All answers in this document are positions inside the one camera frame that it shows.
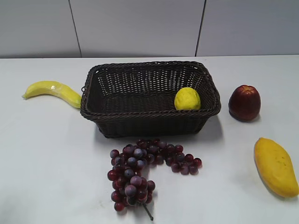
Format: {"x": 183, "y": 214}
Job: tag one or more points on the dark red wax apple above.
{"x": 245, "y": 103}

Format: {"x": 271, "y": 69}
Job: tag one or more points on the yellow banana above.
{"x": 56, "y": 89}

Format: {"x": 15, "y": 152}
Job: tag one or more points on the yellow mango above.
{"x": 275, "y": 168}

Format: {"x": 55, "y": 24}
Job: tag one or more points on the purple grape bunch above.
{"x": 131, "y": 187}

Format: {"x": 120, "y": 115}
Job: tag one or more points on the yellow lemon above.
{"x": 187, "y": 99}

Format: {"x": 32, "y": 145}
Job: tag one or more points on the black woven basket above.
{"x": 137, "y": 99}

